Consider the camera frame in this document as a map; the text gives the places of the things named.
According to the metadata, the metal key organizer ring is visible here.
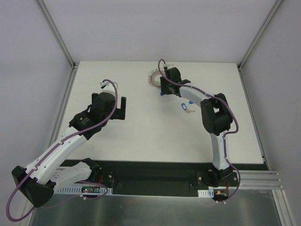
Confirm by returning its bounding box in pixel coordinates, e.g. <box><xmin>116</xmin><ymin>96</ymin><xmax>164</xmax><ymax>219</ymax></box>
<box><xmin>147</xmin><ymin>68</ymin><xmax>162</xmax><ymax>89</ymax></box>

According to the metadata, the blue windowed tag key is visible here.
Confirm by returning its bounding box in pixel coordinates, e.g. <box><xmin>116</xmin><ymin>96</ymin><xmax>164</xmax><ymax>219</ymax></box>
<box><xmin>181</xmin><ymin>103</ymin><xmax>195</xmax><ymax>113</ymax></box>

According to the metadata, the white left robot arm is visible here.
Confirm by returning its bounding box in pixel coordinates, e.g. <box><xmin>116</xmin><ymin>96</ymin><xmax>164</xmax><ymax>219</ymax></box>
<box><xmin>12</xmin><ymin>92</ymin><xmax>127</xmax><ymax>208</ymax></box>

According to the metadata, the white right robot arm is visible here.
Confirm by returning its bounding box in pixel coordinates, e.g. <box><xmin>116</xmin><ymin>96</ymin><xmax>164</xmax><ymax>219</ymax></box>
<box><xmin>160</xmin><ymin>65</ymin><xmax>233</xmax><ymax>187</ymax></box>

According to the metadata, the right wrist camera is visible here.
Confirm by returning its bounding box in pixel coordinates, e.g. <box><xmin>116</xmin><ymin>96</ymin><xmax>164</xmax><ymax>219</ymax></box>
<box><xmin>163</xmin><ymin>64</ymin><xmax>174</xmax><ymax>71</ymax></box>

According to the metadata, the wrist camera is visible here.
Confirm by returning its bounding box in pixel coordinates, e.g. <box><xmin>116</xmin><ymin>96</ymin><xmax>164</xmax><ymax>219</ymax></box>
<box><xmin>163</xmin><ymin>64</ymin><xmax>174</xmax><ymax>71</ymax></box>
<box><xmin>100</xmin><ymin>81</ymin><xmax>118</xmax><ymax>95</ymax></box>

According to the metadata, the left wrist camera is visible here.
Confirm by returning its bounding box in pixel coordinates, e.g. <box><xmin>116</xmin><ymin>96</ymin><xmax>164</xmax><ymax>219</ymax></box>
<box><xmin>100</xmin><ymin>81</ymin><xmax>118</xmax><ymax>95</ymax></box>

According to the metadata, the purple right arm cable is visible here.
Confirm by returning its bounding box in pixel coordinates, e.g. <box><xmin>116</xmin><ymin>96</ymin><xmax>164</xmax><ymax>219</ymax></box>
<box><xmin>158</xmin><ymin>58</ymin><xmax>241</xmax><ymax>205</ymax></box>

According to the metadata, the right aluminium frame post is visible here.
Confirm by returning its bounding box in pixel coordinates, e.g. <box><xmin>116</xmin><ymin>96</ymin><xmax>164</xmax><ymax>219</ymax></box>
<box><xmin>238</xmin><ymin>0</ymin><xmax>284</xmax><ymax>72</ymax></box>

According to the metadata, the aluminium frame post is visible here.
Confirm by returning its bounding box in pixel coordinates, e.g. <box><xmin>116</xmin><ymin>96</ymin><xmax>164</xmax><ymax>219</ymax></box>
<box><xmin>35</xmin><ymin>0</ymin><xmax>76</xmax><ymax>69</ymax></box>
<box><xmin>238</xmin><ymin>0</ymin><xmax>284</xmax><ymax>72</ymax></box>

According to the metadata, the left white cable duct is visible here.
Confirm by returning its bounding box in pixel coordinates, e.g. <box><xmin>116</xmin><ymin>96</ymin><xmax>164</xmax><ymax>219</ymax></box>
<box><xmin>55</xmin><ymin>185</ymin><xmax>113</xmax><ymax>196</ymax></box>

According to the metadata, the white cable duct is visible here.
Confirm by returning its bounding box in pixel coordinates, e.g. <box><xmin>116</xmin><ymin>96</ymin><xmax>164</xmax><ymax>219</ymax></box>
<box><xmin>198</xmin><ymin>188</ymin><xmax>214</xmax><ymax>198</ymax></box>
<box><xmin>55</xmin><ymin>185</ymin><xmax>113</xmax><ymax>196</ymax></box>

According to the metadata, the left aluminium frame post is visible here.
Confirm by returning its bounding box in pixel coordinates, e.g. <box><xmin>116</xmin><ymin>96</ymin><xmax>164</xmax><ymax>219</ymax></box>
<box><xmin>35</xmin><ymin>0</ymin><xmax>76</xmax><ymax>69</ymax></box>

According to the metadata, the right white cable duct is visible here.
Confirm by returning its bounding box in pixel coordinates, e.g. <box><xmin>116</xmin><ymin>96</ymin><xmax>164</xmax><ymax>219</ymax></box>
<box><xmin>198</xmin><ymin>188</ymin><xmax>214</xmax><ymax>198</ymax></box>

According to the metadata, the left aluminium table rail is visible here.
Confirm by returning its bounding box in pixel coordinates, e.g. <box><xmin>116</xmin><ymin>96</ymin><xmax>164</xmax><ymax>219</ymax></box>
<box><xmin>17</xmin><ymin>63</ymin><xmax>79</xmax><ymax>218</ymax></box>

